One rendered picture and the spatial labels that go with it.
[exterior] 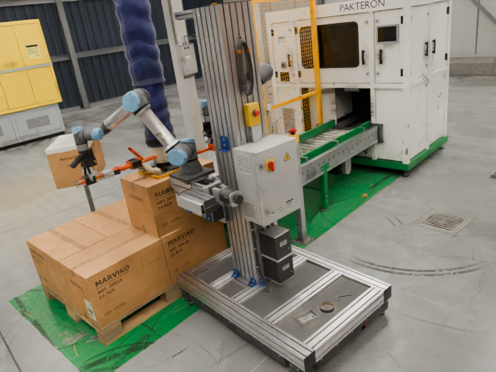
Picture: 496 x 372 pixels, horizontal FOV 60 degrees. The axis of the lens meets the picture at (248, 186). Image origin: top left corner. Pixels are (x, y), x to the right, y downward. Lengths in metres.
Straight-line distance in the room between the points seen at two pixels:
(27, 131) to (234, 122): 8.30
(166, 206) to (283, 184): 0.96
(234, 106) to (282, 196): 0.62
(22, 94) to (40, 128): 0.81
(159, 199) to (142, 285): 0.62
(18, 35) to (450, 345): 9.51
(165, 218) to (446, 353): 2.00
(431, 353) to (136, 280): 1.94
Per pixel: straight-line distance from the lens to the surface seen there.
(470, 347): 2.96
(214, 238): 3.52
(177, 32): 4.57
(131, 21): 3.07
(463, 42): 11.74
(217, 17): 2.50
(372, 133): 5.09
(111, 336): 3.23
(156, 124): 2.66
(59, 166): 4.51
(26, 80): 10.42
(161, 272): 3.27
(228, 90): 2.52
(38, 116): 10.56
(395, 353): 2.84
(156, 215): 3.12
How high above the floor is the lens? 1.94
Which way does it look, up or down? 21 degrees down
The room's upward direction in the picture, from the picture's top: 8 degrees counter-clockwise
